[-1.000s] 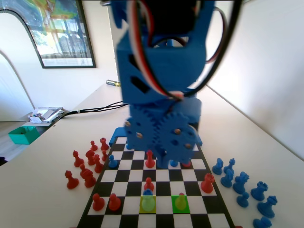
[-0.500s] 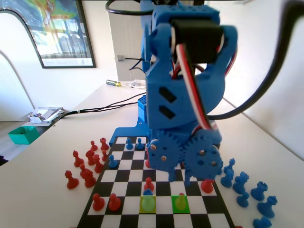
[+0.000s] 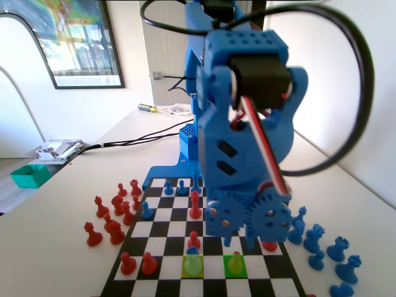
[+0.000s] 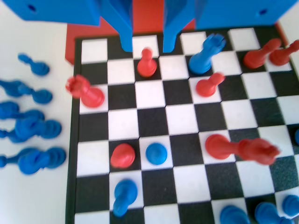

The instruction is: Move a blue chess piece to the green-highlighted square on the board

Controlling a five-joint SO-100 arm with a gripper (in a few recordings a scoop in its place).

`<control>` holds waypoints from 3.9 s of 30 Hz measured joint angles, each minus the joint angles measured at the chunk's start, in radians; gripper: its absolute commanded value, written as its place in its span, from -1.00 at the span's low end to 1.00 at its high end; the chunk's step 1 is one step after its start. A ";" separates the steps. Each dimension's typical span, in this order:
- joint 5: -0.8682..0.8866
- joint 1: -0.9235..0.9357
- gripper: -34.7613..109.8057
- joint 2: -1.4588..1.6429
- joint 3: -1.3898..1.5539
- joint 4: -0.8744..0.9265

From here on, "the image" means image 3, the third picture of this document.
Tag red king chess piece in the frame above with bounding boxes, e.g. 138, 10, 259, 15
188, 190, 204, 220

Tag blue chess knight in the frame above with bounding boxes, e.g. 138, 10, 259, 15
303, 223, 325, 253

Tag large blue piece front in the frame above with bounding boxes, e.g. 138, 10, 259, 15
191, 169, 202, 195

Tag black white chessboard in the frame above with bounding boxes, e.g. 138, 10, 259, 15
100, 176, 307, 297

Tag white printed papers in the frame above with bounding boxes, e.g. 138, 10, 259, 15
160, 104, 194, 116

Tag pile of papers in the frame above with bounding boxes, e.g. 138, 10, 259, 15
35, 139, 85, 161

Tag green plastic box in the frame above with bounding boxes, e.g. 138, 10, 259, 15
10, 164, 53, 189

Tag black framed poster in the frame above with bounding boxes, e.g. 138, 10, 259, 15
30, 0, 126, 90

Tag white red servo wire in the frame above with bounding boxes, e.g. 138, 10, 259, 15
236, 94, 292, 199

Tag black table cable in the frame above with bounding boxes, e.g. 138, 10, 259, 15
69, 133, 182, 163
101, 122, 186, 146

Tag yellow handled screwdriver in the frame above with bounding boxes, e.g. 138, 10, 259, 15
137, 103, 159, 114

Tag thick black camera cable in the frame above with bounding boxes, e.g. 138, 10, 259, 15
139, 0, 376, 178

